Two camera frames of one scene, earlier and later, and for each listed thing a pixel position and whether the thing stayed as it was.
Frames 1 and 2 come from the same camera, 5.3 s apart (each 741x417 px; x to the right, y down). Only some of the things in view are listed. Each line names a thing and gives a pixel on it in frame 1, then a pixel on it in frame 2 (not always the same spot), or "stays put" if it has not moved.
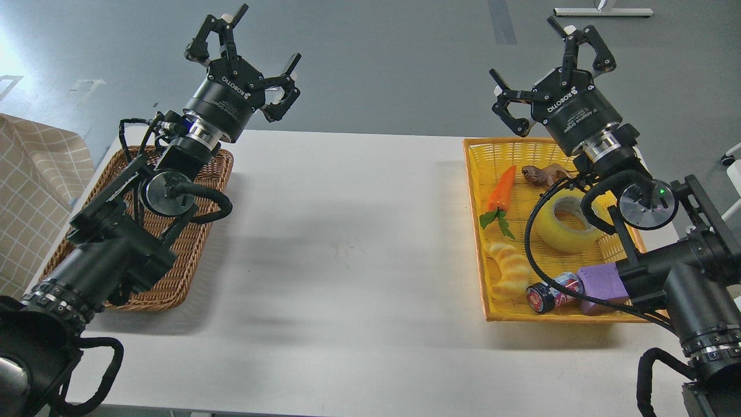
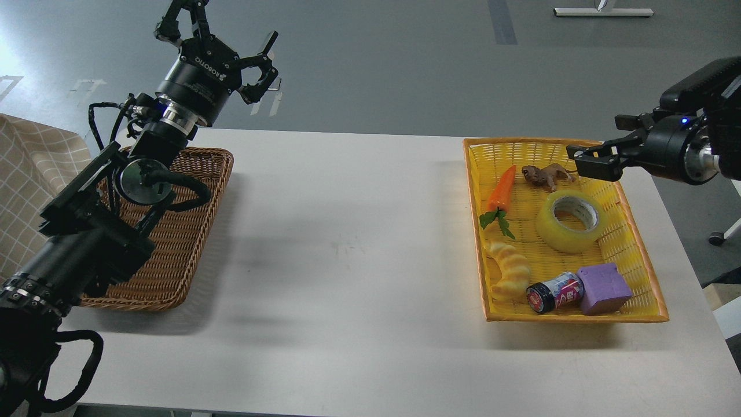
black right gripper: x=573 y=113 to x=677 y=147
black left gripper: x=226 y=101 to x=200 y=80
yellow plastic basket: x=544 y=256 stays put
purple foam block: x=604 y=282 stays put
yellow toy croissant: x=515 y=271 stays put
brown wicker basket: x=171 y=288 stays put
